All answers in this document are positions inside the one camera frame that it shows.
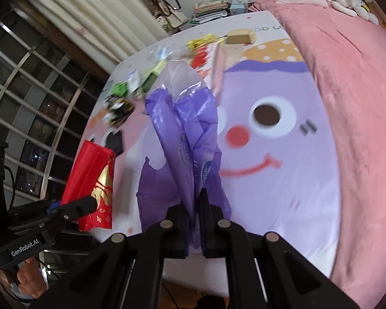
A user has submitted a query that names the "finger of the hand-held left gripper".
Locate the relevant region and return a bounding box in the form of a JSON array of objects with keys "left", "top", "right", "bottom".
[
  {"left": 51, "top": 196, "right": 98, "bottom": 223},
  {"left": 7, "top": 200, "right": 64, "bottom": 221}
]

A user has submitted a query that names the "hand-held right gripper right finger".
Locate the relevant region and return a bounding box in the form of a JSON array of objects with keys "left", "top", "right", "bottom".
[{"left": 196, "top": 187, "right": 362, "bottom": 309}]

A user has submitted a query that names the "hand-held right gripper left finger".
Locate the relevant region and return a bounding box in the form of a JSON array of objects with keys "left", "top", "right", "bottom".
[{"left": 29, "top": 200, "right": 195, "bottom": 309}]

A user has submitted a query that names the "red gold packet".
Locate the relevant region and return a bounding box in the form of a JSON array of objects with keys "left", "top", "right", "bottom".
[{"left": 62, "top": 141, "right": 116, "bottom": 231}]

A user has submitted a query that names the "purple plastic bag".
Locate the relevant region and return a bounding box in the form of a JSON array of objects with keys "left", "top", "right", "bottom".
[{"left": 137, "top": 61, "right": 232, "bottom": 252}]

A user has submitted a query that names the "person's left hand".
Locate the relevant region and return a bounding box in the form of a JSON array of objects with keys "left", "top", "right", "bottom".
[{"left": 0, "top": 257, "right": 49, "bottom": 303}]

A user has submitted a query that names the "cartoon printed blanket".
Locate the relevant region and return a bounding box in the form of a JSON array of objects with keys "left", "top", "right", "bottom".
[{"left": 84, "top": 11, "right": 341, "bottom": 297}]

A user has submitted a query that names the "metal window grille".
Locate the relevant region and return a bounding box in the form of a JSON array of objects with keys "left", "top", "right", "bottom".
[{"left": 0, "top": 8, "right": 99, "bottom": 207}]

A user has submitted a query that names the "black packet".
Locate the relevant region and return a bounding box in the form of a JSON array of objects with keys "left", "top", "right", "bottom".
[{"left": 103, "top": 95, "right": 136, "bottom": 126}]

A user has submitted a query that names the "small white wrapper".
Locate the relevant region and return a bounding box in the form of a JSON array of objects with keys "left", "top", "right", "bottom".
[{"left": 127, "top": 69, "right": 143, "bottom": 96}]

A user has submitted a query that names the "light green packet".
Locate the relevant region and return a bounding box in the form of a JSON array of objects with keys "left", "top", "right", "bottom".
[{"left": 142, "top": 61, "right": 168, "bottom": 92}]

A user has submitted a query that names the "long pink packet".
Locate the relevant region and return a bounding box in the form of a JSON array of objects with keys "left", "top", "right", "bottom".
[{"left": 211, "top": 42, "right": 226, "bottom": 99}]

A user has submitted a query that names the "red white packet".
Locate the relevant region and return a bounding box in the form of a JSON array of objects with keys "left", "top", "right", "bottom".
[{"left": 190, "top": 46, "right": 217, "bottom": 78}]

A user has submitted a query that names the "clear plastic wrapper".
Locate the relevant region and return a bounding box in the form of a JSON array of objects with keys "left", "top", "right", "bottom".
[{"left": 148, "top": 46, "right": 175, "bottom": 61}]

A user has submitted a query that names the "yellow wrapper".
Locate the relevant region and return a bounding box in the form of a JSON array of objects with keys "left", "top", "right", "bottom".
[{"left": 187, "top": 34, "right": 217, "bottom": 51}]

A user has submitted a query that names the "cream curtain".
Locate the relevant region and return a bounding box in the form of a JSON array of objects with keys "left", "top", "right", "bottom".
[{"left": 21, "top": 0, "right": 167, "bottom": 69}]

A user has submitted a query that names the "brown cardboard box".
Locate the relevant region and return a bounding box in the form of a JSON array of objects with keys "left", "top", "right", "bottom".
[{"left": 226, "top": 28, "right": 256, "bottom": 45}]

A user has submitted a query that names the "pink fleece blanket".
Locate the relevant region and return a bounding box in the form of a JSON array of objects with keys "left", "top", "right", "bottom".
[{"left": 248, "top": 0, "right": 386, "bottom": 308}]

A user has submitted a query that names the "stack of papers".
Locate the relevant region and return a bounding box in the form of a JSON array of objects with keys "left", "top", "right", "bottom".
[{"left": 189, "top": 0, "right": 230, "bottom": 26}]

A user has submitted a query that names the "beige handbag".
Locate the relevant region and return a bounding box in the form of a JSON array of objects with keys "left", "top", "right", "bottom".
[{"left": 138, "top": 0, "right": 189, "bottom": 35}]

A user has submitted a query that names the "light blue box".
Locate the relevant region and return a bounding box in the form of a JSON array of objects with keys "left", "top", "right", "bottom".
[{"left": 228, "top": 0, "right": 258, "bottom": 16}]

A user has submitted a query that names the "white plush toy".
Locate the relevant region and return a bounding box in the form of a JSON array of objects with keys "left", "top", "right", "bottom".
[
  {"left": 326, "top": 0, "right": 357, "bottom": 16},
  {"left": 344, "top": 0, "right": 381, "bottom": 25}
]

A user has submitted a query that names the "black cable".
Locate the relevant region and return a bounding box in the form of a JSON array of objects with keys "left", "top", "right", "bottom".
[{"left": 4, "top": 166, "right": 17, "bottom": 210}]

